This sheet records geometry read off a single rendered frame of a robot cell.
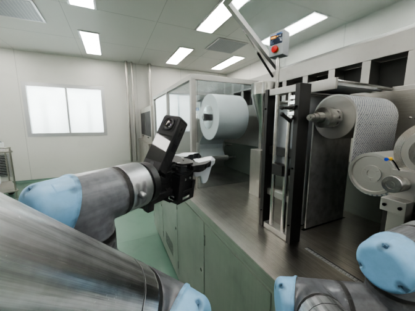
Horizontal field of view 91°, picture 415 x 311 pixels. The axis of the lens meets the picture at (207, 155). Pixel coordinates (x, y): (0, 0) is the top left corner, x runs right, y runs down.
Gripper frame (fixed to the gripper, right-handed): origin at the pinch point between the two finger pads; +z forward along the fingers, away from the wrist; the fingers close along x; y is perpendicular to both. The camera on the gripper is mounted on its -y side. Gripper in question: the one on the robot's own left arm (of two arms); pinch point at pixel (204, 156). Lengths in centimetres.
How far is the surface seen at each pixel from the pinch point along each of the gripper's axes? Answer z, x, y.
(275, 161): 34.0, 10.2, 4.6
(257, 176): 66, -4, 22
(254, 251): 17.6, 12.5, 32.1
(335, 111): 33.2, 25.1, -15.3
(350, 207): 70, 41, 25
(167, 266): 84, -77, 135
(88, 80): 234, -483, -42
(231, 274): 25, 4, 51
